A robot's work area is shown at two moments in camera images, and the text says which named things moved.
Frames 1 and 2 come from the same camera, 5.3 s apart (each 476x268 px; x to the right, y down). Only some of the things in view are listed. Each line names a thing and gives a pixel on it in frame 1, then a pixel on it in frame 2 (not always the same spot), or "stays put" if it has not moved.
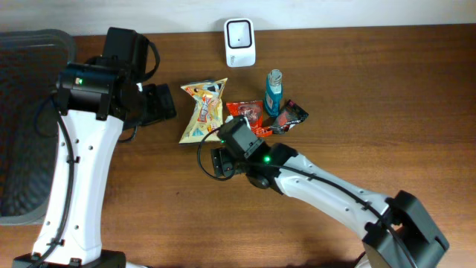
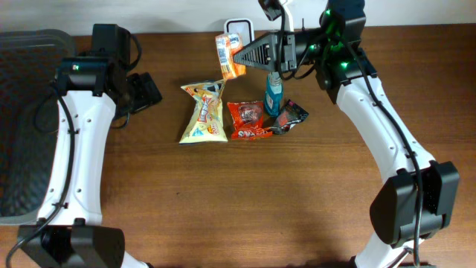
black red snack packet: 289,115 stays put
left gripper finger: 158,103 → 142,91
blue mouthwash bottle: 274,92 stays put
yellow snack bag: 207,117 stays put
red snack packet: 254,112 stays put
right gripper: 223,158 → 271,43
